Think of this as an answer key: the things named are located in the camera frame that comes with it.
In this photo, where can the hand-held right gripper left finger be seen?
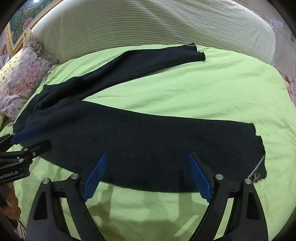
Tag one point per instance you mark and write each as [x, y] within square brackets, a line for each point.
[97, 176]

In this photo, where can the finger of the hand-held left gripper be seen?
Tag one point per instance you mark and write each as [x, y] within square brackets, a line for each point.
[22, 136]
[38, 147]

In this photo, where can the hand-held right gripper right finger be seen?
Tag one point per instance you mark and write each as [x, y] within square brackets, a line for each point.
[198, 176]

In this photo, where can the dark navy pants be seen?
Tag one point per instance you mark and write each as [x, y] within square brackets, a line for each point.
[150, 148]

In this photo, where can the person's left hand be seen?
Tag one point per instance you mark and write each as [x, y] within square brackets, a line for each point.
[10, 201]

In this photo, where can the pink floral pillow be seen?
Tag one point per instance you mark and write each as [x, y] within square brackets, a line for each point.
[20, 76]

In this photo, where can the yellow patterned pillow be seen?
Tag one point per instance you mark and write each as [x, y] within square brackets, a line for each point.
[6, 69]

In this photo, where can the light green bed sheet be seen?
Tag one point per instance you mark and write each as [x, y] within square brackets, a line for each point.
[185, 92]

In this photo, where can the gold framed landscape painting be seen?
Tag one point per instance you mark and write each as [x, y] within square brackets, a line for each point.
[20, 25]

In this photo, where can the floral cloth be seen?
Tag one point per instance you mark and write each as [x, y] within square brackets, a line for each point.
[291, 89]

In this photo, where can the striped padded headboard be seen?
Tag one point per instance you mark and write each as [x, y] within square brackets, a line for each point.
[150, 23]

